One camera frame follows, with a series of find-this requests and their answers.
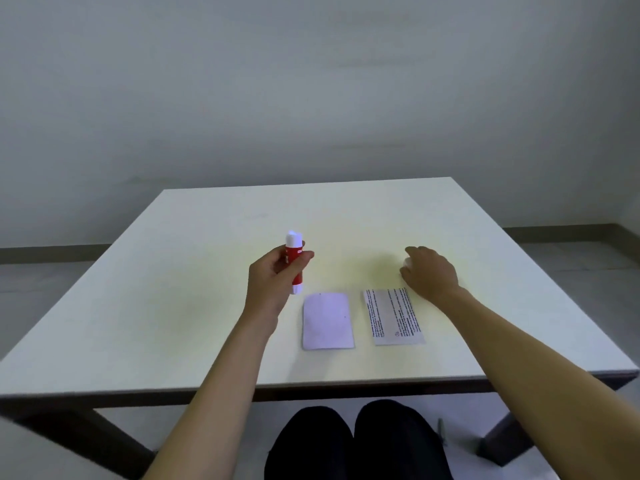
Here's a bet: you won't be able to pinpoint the person's right hand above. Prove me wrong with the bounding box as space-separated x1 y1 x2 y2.
399 246 469 307

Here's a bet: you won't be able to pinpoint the person's left hand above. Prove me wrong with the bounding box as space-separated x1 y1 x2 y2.
242 245 315 338

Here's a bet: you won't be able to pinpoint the red and white glue stick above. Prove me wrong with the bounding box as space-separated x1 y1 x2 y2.
283 231 306 295

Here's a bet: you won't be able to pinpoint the person's right forearm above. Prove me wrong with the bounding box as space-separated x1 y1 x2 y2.
442 289 640 480

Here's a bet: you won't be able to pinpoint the person's left forearm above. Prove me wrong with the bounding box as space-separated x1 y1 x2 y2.
141 313 273 480

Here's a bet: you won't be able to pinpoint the white wooden table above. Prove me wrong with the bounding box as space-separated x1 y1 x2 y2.
0 177 640 468

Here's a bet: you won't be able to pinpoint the printed white paper slip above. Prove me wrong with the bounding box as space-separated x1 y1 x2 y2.
362 288 427 346

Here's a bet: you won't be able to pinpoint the blank white paper card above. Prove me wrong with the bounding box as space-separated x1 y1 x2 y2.
301 293 356 351

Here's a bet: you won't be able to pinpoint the person's black trousers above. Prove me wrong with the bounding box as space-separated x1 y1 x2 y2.
263 400 454 480

